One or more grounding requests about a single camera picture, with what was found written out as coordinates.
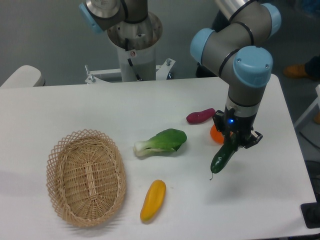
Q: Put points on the tan shoe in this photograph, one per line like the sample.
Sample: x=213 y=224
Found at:
x=297 y=71

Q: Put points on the woven wicker basket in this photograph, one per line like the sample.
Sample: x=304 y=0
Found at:
x=85 y=178

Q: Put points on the purple sweet potato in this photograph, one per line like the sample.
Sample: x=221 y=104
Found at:
x=200 y=116

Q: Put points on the orange fruit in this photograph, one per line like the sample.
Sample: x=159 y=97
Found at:
x=215 y=136

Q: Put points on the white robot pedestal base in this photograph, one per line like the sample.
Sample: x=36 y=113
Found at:
x=135 y=44

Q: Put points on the white furniture at right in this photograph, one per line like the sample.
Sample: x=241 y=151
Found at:
x=310 y=108

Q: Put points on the dark green cucumber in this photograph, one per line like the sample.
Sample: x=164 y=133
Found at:
x=224 y=154

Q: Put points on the green bok choy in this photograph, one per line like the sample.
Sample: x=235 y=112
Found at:
x=166 y=141

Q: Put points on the black device at edge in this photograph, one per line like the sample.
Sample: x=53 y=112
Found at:
x=311 y=214

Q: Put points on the white chair armrest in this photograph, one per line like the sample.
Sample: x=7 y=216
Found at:
x=25 y=76

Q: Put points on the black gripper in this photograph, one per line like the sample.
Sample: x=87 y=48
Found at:
x=237 y=120

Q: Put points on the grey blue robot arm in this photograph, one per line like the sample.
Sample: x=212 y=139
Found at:
x=233 y=53

